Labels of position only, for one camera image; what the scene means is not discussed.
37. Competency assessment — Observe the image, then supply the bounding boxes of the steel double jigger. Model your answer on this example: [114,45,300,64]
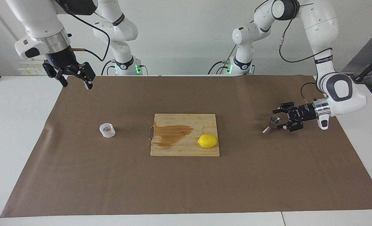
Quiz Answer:
[262,116,281,135]

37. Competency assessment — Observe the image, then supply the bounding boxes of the brown paper table mat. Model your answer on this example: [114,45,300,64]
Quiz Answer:
[1,75,372,218]

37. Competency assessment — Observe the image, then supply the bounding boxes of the yellow lemon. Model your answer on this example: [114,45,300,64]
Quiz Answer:
[198,134,218,148]

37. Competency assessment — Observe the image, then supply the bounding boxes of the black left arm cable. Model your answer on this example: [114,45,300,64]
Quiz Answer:
[279,3,334,101]

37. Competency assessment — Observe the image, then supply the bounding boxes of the black stand pole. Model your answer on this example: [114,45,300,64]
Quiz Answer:
[351,50,372,83]

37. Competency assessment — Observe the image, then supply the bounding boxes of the white wall socket box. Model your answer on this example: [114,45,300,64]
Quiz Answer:
[17,60,51,76]

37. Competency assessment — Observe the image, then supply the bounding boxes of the small clear plastic cup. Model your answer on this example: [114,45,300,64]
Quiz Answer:
[99,123,116,139]

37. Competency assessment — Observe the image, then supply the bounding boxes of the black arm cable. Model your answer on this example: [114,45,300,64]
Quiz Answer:
[279,3,334,101]
[54,0,111,62]

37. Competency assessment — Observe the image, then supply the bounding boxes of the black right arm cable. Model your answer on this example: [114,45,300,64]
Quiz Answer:
[54,0,111,62]

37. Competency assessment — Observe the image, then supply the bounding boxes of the black left base cables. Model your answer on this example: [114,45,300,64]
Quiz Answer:
[208,46,255,75]

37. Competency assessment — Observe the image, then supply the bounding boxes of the wooden cutting board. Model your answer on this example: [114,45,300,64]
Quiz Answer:
[150,114,220,157]

